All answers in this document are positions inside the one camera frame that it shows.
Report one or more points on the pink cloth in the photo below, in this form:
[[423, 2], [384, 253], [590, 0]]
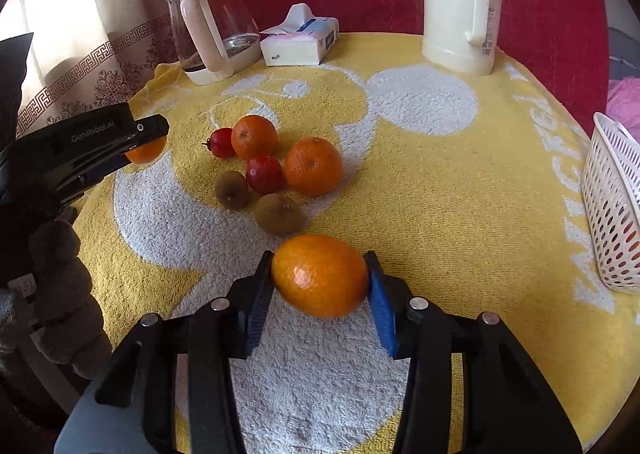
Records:
[[625, 106]]

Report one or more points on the cream thermos jug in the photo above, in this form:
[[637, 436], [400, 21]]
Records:
[[450, 19]]

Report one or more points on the round orange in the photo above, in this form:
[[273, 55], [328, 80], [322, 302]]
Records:
[[255, 136]]

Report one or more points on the grey cloth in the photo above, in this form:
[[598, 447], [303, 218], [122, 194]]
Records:
[[624, 51]]

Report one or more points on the small red tomato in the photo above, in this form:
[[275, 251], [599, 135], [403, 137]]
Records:
[[220, 143], [266, 176]]

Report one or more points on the large orange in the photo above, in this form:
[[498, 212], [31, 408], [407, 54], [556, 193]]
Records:
[[314, 166]]

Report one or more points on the yellow printed towel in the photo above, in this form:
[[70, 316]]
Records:
[[450, 194]]

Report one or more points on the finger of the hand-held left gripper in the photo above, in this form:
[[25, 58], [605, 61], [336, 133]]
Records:
[[150, 128], [102, 170]]

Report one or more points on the brown kiwi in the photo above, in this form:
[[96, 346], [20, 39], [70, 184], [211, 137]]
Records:
[[278, 214], [231, 190]]

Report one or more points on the dark cloth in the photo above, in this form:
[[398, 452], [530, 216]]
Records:
[[14, 84]]

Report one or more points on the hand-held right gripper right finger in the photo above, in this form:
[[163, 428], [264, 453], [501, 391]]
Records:
[[382, 314]]

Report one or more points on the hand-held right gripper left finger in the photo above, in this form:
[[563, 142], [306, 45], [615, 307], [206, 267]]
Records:
[[257, 306]]

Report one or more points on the white perforated plastic basket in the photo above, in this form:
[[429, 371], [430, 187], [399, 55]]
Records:
[[612, 204]]

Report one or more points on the oval orange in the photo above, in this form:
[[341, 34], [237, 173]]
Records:
[[320, 276]]

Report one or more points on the patterned beige curtain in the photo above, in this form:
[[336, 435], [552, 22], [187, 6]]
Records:
[[100, 24]]

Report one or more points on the person's left hand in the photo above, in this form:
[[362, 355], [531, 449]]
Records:
[[65, 294]]

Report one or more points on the tissue pack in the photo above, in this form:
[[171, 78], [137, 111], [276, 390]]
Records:
[[295, 46]]

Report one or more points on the small orange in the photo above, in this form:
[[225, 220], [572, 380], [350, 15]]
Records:
[[145, 153]]

